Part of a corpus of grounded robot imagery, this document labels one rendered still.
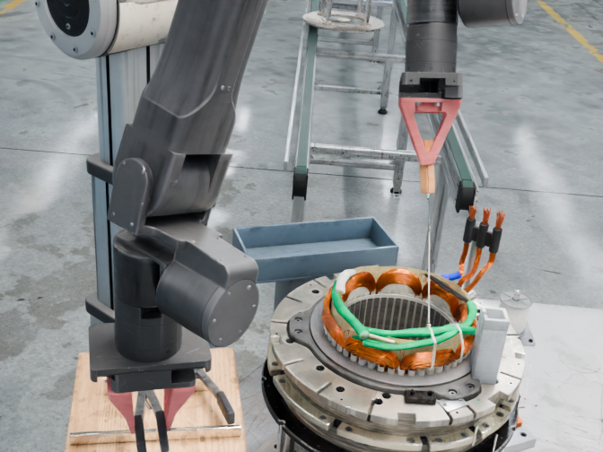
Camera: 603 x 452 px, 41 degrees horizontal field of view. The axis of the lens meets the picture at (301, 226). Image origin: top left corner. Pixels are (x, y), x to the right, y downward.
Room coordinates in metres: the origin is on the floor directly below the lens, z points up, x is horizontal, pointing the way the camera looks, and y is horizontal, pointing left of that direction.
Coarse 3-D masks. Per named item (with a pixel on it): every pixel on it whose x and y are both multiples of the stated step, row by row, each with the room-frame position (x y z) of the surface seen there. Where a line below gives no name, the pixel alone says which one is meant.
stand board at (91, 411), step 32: (224, 352) 0.82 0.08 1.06; (96, 384) 0.74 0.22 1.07; (224, 384) 0.75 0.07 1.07; (96, 416) 0.68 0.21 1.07; (192, 416) 0.69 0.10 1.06; (96, 448) 0.63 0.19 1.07; (128, 448) 0.64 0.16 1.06; (160, 448) 0.64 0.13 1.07; (192, 448) 0.64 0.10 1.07; (224, 448) 0.65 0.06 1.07
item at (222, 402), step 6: (222, 396) 0.70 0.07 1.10; (216, 402) 0.70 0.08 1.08; (222, 402) 0.69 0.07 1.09; (228, 402) 0.69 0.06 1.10; (222, 408) 0.69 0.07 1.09; (228, 408) 0.68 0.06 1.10; (228, 414) 0.67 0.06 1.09; (234, 414) 0.67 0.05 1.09; (228, 420) 0.67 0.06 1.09; (234, 420) 0.67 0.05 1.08
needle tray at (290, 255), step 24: (240, 240) 1.11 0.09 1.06; (264, 240) 1.17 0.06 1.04; (288, 240) 1.18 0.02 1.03; (312, 240) 1.20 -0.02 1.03; (336, 240) 1.21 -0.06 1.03; (360, 240) 1.22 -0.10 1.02; (384, 240) 1.18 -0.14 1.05; (264, 264) 1.06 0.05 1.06; (288, 264) 1.07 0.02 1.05; (312, 264) 1.09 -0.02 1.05; (336, 264) 1.10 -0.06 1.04; (360, 264) 1.11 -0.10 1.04; (384, 264) 1.13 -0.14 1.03; (288, 288) 1.10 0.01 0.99
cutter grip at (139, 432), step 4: (136, 416) 0.57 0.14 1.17; (140, 416) 0.57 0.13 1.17; (136, 420) 0.56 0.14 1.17; (140, 420) 0.56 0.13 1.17; (136, 424) 0.56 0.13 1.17; (140, 424) 0.56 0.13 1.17; (136, 428) 0.55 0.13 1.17; (140, 428) 0.55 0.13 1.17; (136, 432) 0.55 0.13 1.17; (140, 432) 0.55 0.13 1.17; (136, 436) 0.54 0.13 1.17; (140, 436) 0.54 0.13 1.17; (144, 436) 0.55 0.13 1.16; (136, 440) 0.54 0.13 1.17; (140, 440) 0.54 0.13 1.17; (144, 440) 0.54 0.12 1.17; (136, 444) 0.53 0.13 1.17; (140, 444) 0.53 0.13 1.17; (144, 444) 0.54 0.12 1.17; (140, 448) 0.53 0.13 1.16; (144, 448) 0.53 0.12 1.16
